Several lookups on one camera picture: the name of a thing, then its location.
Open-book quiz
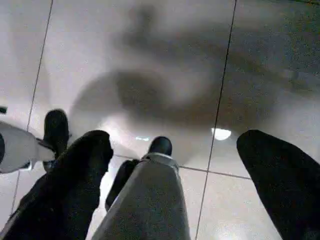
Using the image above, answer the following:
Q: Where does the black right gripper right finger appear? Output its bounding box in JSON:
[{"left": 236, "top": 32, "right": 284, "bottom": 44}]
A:
[{"left": 236, "top": 129, "right": 320, "bottom": 240}]

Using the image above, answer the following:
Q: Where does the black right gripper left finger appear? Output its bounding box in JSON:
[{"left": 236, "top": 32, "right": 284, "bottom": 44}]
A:
[{"left": 0, "top": 129, "right": 115, "bottom": 240}]

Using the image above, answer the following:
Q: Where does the black robot right foot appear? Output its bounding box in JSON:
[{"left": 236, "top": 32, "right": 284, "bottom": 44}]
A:
[{"left": 147, "top": 136, "right": 174, "bottom": 157}]

